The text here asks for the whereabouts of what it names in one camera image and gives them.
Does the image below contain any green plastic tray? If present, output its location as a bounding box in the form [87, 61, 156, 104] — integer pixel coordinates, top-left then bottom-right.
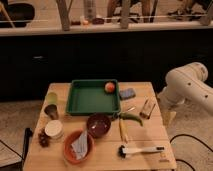
[66, 79, 121, 116]

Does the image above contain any grey folded cloth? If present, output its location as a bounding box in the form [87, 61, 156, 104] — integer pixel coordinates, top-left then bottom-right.
[71, 131, 88, 160]

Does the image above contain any orange ball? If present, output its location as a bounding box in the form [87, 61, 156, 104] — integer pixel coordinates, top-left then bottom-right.
[105, 82, 115, 93]

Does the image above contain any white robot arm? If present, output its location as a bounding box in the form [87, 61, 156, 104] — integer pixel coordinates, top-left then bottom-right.
[157, 62, 213, 127]

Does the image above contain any dark red bowl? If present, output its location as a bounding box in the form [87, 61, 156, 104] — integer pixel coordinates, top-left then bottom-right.
[86, 113, 111, 138]

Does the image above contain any black floor cable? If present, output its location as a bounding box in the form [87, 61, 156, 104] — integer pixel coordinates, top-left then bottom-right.
[169, 133, 213, 171]

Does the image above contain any white black brush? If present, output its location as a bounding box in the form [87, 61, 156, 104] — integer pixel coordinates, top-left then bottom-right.
[118, 145, 165, 158]

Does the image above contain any small wooden box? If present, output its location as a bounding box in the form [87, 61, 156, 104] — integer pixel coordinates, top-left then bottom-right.
[140, 99, 156, 119]

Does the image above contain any dark grape bunch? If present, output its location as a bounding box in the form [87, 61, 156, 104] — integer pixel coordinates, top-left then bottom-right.
[38, 129, 49, 147]

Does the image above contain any blue grey sponge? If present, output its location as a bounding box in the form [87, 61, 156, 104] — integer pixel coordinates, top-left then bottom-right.
[119, 88, 136, 100]

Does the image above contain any orange bowl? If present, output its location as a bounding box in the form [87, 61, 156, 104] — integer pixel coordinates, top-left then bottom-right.
[63, 130, 94, 164]

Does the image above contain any light green cup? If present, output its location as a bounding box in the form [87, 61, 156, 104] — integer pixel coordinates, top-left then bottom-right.
[45, 92, 58, 105]

